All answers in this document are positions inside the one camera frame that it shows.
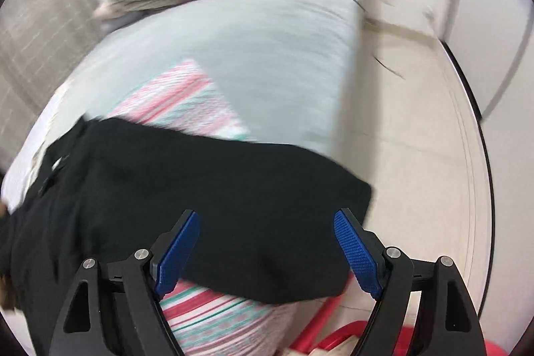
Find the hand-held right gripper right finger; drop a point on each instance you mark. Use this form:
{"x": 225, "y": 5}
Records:
{"x": 358, "y": 256}

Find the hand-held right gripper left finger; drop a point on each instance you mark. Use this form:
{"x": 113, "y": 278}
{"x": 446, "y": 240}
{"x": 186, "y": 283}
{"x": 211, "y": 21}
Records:
{"x": 177, "y": 256}

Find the black garment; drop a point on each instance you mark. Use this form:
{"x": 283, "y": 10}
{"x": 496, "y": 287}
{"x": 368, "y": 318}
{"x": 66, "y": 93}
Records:
{"x": 208, "y": 193}

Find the red plastic basket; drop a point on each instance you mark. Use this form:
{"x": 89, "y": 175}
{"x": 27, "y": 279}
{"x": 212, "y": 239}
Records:
{"x": 348, "y": 330}

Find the pink teal striped blanket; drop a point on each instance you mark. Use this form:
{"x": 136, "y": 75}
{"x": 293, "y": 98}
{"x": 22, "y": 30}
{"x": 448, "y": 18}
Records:
{"x": 183, "y": 97}

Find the bed with pale grey sheet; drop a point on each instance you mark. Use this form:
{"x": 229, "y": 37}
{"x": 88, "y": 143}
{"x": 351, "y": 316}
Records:
{"x": 271, "y": 47}

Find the white and taupe wardrobe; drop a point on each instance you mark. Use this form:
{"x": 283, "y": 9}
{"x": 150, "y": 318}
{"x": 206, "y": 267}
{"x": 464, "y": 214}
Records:
{"x": 484, "y": 26}

